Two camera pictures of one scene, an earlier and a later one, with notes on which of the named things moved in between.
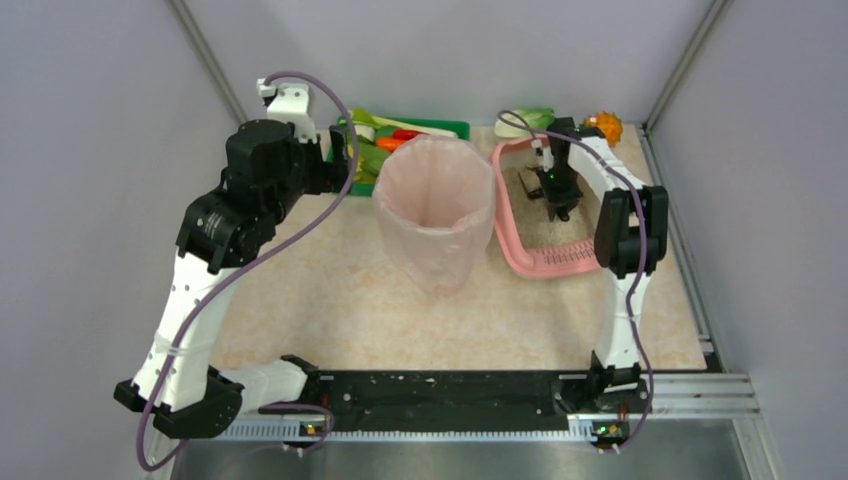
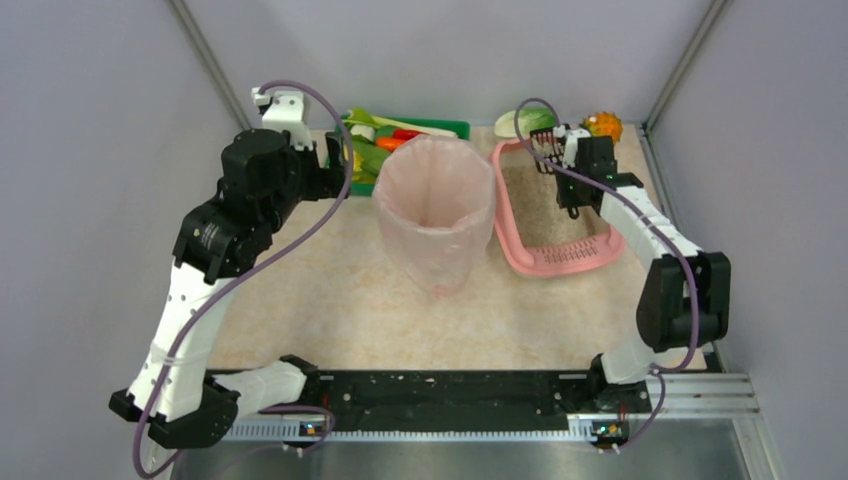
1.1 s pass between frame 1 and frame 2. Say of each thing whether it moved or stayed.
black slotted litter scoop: moved
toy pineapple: stayed
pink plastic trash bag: stayed
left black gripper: stayed
